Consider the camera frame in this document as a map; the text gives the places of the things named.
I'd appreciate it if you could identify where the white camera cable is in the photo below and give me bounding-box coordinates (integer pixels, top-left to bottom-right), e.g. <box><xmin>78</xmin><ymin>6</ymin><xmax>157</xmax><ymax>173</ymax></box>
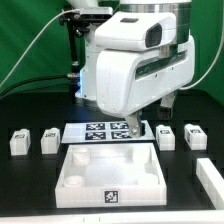
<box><xmin>0</xmin><ymin>8</ymin><xmax>82</xmax><ymax>90</ymax></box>

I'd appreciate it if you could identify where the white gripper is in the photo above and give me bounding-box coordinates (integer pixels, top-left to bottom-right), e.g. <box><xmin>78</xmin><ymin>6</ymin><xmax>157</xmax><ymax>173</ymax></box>
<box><xmin>95</xmin><ymin>12</ymin><xmax>195</xmax><ymax>138</ymax></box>

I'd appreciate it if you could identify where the white square tabletop tray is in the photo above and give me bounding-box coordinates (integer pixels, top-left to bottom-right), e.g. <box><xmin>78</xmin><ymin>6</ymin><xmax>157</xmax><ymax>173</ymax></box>
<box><xmin>55</xmin><ymin>143</ymin><xmax>167</xmax><ymax>208</ymax></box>

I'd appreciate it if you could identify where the grey depth camera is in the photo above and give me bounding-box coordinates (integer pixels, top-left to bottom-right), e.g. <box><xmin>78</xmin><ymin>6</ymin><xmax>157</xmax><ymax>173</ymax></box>
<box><xmin>80</xmin><ymin>7</ymin><xmax>113</xmax><ymax>20</ymax></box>

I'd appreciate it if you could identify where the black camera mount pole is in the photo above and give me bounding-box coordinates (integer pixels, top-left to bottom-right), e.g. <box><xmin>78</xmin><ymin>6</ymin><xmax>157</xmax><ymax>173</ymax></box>
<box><xmin>59</xmin><ymin>13</ymin><xmax>90</xmax><ymax>72</ymax></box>

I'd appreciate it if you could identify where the black cable pair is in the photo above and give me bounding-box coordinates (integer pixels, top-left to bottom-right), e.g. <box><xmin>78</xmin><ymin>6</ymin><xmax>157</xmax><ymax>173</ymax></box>
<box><xmin>0</xmin><ymin>73</ymin><xmax>81</xmax><ymax>100</ymax></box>

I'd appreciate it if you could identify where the white marker sheet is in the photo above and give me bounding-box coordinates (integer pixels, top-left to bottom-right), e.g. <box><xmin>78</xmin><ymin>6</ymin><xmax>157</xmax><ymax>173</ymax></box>
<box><xmin>62</xmin><ymin>120</ymin><xmax>155</xmax><ymax>144</ymax></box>

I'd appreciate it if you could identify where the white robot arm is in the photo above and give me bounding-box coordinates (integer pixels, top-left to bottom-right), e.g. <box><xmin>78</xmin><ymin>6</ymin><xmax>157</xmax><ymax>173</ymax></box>
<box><xmin>67</xmin><ymin>0</ymin><xmax>195</xmax><ymax>138</ymax></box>

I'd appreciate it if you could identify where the white L-shaped obstacle bar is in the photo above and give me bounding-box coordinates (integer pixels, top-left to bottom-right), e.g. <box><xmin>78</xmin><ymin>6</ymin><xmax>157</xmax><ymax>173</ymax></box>
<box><xmin>196</xmin><ymin>158</ymin><xmax>224</xmax><ymax>210</ymax></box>

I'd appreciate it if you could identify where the white cable right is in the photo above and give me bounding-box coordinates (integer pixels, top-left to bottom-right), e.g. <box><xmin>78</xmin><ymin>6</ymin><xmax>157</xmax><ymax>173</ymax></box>
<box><xmin>179</xmin><ymin>33</ymin><xmax>224</xmax><ymax>92</ymax></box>

